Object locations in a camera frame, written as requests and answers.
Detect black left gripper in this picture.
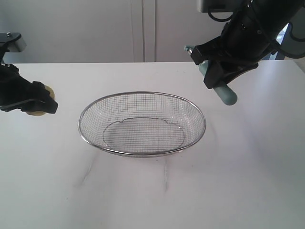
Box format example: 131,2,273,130
0,64,58,114

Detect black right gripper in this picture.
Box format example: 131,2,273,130
192,0,302,89

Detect yellow lemon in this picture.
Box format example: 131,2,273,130
26,85,55,116

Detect teal handled peeler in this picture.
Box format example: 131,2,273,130
198,53,238,106

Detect white side table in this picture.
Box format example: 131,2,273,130
284,57,305,72

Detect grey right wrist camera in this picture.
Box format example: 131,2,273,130
196,0,239,13

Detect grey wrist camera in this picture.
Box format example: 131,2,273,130
0,32,26,52
196,0,239,13

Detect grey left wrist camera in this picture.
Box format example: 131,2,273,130
0,32,26,52

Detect oval wire mesh basket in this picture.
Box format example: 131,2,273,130
78,91,206,157

